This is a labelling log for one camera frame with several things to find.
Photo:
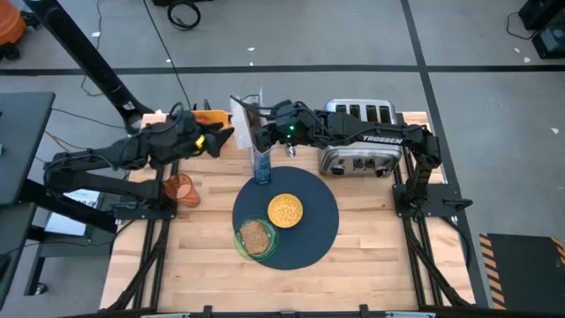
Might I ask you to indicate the orange bucket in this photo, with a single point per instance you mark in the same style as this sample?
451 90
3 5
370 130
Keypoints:
9 24

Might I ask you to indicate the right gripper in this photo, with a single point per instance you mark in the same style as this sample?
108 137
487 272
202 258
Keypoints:
289 123

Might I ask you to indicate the blue bowl yellow patterned inside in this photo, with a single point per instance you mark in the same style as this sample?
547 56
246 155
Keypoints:
285 211

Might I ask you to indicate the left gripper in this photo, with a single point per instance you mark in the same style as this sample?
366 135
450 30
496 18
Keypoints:
187 132

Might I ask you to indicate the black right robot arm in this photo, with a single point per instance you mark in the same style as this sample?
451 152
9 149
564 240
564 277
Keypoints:
379 132

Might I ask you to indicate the white paper sheet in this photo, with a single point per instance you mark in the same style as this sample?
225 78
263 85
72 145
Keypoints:
66 225

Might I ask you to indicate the orange faceted tumbler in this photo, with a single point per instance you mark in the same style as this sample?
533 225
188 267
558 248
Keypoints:
182 191

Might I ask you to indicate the silver four-slot toaster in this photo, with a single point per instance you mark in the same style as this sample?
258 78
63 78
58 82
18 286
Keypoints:
353 165

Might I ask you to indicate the black desk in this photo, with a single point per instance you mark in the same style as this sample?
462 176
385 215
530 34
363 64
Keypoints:
13 247
22 141

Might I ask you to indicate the black hazard-striped floor mat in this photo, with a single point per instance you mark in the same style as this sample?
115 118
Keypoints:
525 274

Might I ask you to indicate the black slanted rig column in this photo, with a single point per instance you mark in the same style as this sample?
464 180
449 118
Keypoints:
88 57

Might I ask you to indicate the yellow plastic bin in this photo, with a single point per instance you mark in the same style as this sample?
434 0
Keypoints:
216 117

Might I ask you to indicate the black equipment box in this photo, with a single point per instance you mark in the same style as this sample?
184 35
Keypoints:
549 44
543 13

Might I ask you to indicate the round dark blue placemat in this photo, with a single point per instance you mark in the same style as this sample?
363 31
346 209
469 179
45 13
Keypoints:
309 238

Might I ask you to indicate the brown toast slice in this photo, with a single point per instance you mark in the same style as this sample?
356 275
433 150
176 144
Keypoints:
254 238

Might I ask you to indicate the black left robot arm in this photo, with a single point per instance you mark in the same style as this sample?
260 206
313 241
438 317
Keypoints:
101 159

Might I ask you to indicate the green glass plate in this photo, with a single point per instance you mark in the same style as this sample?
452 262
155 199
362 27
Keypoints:
274 240

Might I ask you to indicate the black aluminium table frame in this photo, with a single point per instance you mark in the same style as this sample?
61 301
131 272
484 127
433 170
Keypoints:
415 247

